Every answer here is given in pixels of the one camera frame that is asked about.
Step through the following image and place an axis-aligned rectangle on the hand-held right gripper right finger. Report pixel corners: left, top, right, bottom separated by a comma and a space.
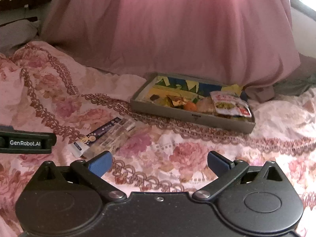
192, 150, 283, 201

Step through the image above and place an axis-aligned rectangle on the pink cloth drape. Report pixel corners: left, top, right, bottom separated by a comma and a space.
41, 0, 301, 102

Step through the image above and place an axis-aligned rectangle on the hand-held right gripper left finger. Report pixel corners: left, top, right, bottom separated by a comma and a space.
35, 150, 127, 201

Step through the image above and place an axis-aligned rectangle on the grey pillow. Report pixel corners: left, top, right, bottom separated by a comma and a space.
0, 17, 40, 53

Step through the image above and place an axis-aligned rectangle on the window frame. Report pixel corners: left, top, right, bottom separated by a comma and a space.
289, 0, 316, 18

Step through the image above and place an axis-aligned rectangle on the grey cardboard box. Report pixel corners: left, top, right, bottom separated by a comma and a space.
130, 72, 256, 134

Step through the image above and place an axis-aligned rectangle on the dark blue snack packet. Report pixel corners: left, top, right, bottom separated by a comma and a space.
71, 117, 122, 157

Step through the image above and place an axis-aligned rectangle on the gold foil snack packet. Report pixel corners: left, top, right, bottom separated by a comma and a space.
165, 94, 188, 108

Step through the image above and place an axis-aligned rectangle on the white green bean snack pouch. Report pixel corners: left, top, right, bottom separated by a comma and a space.
210, 90, 253, 118

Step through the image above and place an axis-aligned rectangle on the grey green cloth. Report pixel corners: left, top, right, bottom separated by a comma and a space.
273, 73, 316, 97

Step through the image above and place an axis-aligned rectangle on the brown crispbread packet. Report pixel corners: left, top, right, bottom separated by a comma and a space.
197, 99, 215, 113

